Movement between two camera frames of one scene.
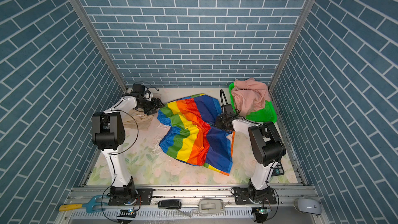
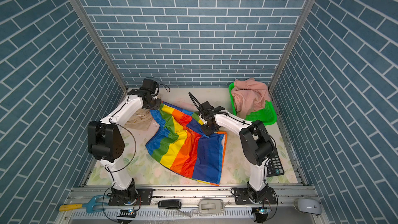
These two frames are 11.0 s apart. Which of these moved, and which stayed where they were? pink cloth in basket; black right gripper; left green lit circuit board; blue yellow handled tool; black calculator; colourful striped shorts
Moved: black right gripper; colourful striped shorts
Stayed: left green lit circuit board; pink cloth in basket; black calculator; blue yellow handled tool
